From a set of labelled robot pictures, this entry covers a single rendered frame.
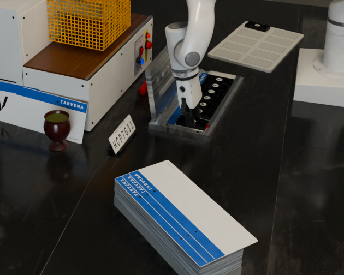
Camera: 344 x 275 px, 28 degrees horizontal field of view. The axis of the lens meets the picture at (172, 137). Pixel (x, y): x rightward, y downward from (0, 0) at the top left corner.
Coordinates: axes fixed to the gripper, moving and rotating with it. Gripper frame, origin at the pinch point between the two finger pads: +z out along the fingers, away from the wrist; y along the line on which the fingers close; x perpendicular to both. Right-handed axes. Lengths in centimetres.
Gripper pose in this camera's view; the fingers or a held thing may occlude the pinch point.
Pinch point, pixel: (192, 117)
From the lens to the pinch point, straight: 221.8
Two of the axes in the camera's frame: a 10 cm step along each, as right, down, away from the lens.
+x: -9.3, -0.4, 3.7
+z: 1.5, 8.7, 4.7
